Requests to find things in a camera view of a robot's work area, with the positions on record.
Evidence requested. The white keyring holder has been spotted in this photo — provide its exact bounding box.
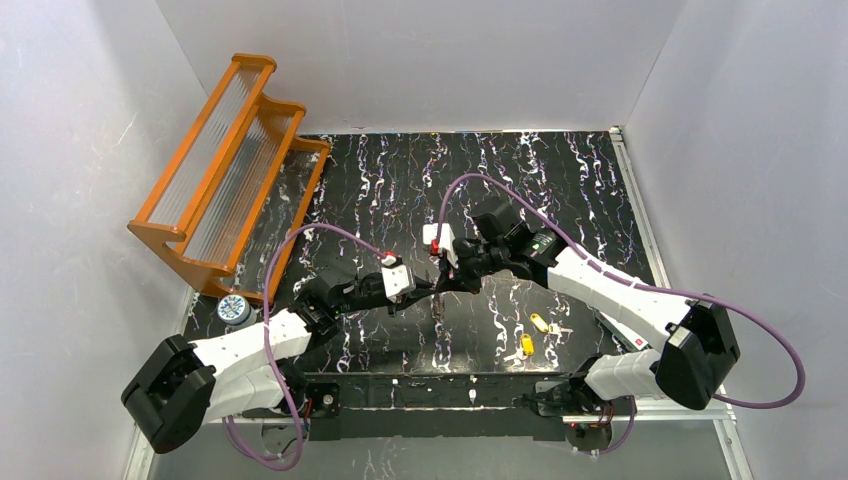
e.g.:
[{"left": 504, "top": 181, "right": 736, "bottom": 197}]
[{"left": 431, "top": 293, "right": 445, "bottom": 322}]

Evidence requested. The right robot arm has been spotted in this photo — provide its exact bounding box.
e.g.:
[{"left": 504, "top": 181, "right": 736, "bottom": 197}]
[{"left": 422, "top": 197, "right": 740, "bottom": 410}]

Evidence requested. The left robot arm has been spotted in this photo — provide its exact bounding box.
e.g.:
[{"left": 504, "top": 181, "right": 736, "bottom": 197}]
[{"left": 120, "top": 267, "right": 436, "bottom": 454}]

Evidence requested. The lower yellow tagged key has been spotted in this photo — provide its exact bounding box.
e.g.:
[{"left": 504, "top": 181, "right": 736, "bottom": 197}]
[{"left": 504, "top": 333, "right": 535, "bottom": 362}]

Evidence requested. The yellow tagged key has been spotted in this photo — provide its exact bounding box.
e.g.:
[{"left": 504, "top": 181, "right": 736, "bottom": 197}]
[
  {"left": 530, "top": 313, "right": 573, "bottom": 335},
  {"left": 504, "top": 333, "right": 535, "bottom": 362}
]

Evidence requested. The upper yellow tagged key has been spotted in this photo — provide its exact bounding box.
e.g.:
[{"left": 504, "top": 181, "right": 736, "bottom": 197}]
[{"left": 530, "top": 313, "right": 573, "bottom": 335}]

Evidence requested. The orange wooden rack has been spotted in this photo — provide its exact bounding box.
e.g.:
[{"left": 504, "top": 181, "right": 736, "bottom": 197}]
[{"left": 127, "top": 53, "right": 331, "bottom": 302}]

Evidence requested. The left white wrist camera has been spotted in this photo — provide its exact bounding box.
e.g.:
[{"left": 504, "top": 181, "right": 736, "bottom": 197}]
[{"left": 381, "top": 252, "right": 416, "bottom": 303}]

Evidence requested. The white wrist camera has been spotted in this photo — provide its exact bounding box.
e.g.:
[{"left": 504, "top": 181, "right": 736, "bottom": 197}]
[
  {"left": 381, "top": 252, "right": 416, "bottom": 303},
  {"left": 422, "top": 223, "right": 458, "bottom": 268}
]

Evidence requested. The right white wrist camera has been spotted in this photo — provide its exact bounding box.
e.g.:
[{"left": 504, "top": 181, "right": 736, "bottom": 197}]
[{"left": 422, "top": 223, "right": 458, "bottom": 268}]

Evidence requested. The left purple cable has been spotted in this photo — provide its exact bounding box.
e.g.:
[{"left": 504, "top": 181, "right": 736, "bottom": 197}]
[{"left": 221, "top": 223, "right": 399, "bottom": 472}]

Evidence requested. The purple cable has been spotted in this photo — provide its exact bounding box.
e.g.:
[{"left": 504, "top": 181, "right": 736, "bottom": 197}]
[
  {"left": 433, "top": 173, "right": 808, "bottom": 456},
  {"left": 221, "top": 223, "right": 399, "bottom": 472}
]

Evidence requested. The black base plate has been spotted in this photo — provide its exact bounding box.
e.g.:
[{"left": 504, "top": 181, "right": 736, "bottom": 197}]
[{"left": 241, "top": 372, "right": 614, "bottom": 442}]

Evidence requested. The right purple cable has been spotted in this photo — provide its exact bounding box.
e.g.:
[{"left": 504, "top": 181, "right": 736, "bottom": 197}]
[{"left": 433, "top": 173, "right": 808, "bottom": 456}]

